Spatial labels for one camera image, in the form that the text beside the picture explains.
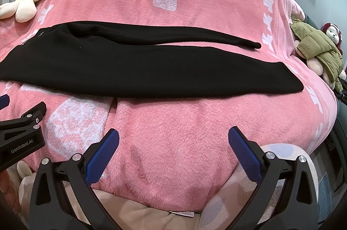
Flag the black pants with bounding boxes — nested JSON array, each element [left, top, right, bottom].
[[1, 21, 304, 98]]

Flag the cream flower plush toy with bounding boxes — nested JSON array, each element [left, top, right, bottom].
[[1, 0, 40, 23]]

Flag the pink fleece blanket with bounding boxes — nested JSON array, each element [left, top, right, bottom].
[[1, 0, 337, 212]]

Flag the doll in green jacket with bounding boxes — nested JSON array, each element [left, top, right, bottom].
[[291, 16, 346, 93]]

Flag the red hooded monkey plush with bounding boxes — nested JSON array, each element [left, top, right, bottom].
[[321, 22, 343, 54]]

